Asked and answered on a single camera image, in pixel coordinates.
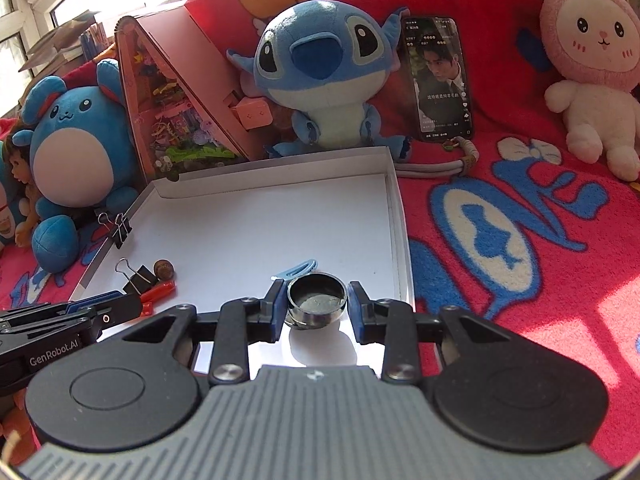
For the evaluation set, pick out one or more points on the white cardboard box tray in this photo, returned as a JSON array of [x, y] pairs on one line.
[[229, 231]]

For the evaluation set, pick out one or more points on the stack of papers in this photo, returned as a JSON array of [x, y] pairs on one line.
[[58, 40]]

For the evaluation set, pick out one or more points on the red cartoon blanket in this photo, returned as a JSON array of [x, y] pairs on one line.
[[531, 237]]

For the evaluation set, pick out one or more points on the binder clip on box edge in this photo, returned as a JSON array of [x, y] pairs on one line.
[[118, 228]]

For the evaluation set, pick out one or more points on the round blue mouse plush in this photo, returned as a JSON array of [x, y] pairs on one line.
[[81, 157]]

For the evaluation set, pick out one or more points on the blue Stitch plush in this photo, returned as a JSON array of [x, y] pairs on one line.
[[324, 60]]

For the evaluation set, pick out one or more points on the pink bunny plush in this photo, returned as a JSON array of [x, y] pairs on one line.
[[594, 45]]

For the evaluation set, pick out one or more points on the person's left hand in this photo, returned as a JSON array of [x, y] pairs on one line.
[[18, 440]]

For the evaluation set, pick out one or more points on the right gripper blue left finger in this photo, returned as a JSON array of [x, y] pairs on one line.
[[240, 323]]

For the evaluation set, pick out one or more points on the brown walnut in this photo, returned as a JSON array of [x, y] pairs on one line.
[[163, 270]]

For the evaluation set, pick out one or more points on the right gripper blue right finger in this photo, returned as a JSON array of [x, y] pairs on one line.
[[391, 323]]

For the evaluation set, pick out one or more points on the pink triangular miniature house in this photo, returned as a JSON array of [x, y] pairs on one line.
[[184, 99]]

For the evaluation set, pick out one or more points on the black binder clip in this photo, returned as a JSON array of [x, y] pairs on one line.
[[138, 281]]

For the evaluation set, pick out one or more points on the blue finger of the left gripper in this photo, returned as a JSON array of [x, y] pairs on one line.
[[74, 306], [114, 308]]

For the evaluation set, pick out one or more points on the blue Doraemon plush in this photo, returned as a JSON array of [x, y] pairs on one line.
[[10, 214]]

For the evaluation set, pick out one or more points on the brown haired doll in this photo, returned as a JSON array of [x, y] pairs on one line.
[[17, 160]]

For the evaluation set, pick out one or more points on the black smartphone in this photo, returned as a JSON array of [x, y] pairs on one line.
[[435, 65]]

